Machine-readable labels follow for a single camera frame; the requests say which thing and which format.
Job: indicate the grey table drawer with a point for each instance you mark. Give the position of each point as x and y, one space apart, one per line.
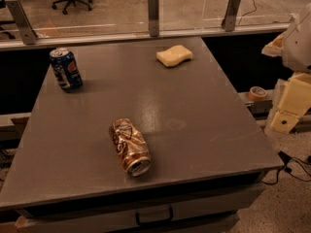
212 213

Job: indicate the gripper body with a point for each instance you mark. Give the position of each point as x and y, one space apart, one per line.
299 48

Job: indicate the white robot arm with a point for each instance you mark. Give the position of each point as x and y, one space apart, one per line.
294 46

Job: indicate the left metal bracket post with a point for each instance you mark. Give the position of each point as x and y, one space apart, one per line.
26 32

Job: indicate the right metal bracket post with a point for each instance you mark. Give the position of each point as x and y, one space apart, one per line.
229 21

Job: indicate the orange tape roll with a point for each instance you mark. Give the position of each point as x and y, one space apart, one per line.
257 93

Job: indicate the blue Pepsi can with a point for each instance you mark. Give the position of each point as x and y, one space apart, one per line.
65 69

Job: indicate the crushed orange soda can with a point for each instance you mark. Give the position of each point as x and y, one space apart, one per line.
131 147

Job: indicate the yellow sponge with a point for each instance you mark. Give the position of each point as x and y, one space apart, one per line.
174 56

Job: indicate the metal railing bar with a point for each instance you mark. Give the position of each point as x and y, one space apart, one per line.
44 43

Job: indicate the black drawer handle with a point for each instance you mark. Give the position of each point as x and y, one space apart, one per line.
149 217

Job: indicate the middle metal bracket post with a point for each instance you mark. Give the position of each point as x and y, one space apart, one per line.
153 16

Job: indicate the metal bracket post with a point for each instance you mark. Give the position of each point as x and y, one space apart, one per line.
26 32
153 16
229 21

